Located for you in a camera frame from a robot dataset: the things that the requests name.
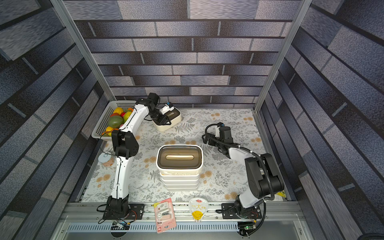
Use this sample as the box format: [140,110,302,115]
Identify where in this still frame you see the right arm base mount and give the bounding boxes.
[221,203,262,220]

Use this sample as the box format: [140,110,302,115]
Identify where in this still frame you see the pink blister pack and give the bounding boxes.
[154,198,177,234]

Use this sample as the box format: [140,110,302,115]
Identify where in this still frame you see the green toy mango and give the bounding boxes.
[108,115,124,129]

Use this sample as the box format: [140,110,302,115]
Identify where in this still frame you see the white plastic fruit basket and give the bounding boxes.
[91,100,136,141]

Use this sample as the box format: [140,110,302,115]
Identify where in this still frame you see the brown lid rounded tissue box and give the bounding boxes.
[156,145,204,176]

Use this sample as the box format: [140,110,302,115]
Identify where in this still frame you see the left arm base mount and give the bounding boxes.
[103,204,146,221]

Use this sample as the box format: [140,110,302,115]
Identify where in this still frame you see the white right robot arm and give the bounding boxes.
[202,123,285,218]

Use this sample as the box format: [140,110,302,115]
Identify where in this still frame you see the yellow toy lemon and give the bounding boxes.
[113,108,124,116]

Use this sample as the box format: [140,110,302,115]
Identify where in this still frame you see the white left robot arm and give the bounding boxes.
[103,93,174,220]

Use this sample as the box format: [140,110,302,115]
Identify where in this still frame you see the wooden lid tissue box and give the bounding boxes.
[160,174,200,182]

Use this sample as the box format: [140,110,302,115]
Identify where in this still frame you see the yellow smiley snack cup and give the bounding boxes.
[189,198,209,223]

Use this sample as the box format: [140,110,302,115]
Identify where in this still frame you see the grey lid tissue box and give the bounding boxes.
[166,187,198,192]
[164,184,199,188]
[162,179,199,186]

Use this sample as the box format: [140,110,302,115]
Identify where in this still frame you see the dark brown lid tissue box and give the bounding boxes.
[153,106,182,132]

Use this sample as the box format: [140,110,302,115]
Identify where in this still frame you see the yellow-green toy pear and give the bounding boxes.
[123,111,132,122]

